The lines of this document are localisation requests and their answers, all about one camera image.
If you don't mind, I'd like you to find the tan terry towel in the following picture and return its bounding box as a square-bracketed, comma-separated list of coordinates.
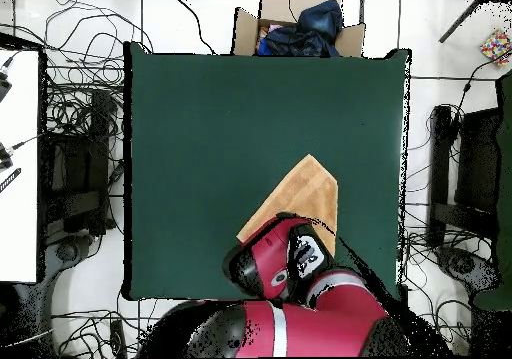
[236, 153, 339, 258]

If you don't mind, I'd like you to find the multicoloured patterned item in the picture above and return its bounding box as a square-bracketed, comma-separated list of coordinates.
[479, 28, 512, 68]

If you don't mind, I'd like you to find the dark green table cloth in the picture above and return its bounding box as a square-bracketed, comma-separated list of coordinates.
[123, 41, 411, 302]

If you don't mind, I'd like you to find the brown cardboard box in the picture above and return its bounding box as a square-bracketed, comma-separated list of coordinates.
[231, 0, 367, 59]

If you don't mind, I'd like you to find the dark blue clothing pile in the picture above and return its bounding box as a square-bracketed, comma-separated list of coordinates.
[257, 0, 345, 58]

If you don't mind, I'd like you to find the black round stand foot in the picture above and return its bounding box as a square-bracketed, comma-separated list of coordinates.
[436, 246, 501, 292]
[55, 241, 81, 262]

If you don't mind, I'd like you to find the black power strip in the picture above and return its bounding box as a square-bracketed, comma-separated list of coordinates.
[108, 318, 128, 358]

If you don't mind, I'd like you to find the white side table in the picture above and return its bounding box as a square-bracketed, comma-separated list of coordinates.
[0, 48, 41, 284]

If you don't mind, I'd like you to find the black slotted strip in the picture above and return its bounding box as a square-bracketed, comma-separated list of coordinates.
[0, 167, 22, 194]

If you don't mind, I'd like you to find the green cloth side table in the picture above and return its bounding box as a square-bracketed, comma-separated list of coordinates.
[473, 68, 512, 312]

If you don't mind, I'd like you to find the thin black rod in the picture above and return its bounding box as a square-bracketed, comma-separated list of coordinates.
[438, 0, 491, 44]

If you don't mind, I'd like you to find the black cable tangle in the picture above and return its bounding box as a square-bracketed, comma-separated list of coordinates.
[0, 0, 155, 136]
[51, 290, 161, 358]
[395, 134, 477, 356]

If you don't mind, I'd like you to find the single black cable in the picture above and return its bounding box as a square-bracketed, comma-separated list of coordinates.
[172, 0, 217, 55]

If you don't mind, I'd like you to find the black equipment frame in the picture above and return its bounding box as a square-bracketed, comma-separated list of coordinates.
[39, 88, 117, 240]

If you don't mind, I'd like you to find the black cable with connector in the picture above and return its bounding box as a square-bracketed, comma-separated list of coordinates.
[455, 56, 512, 114]

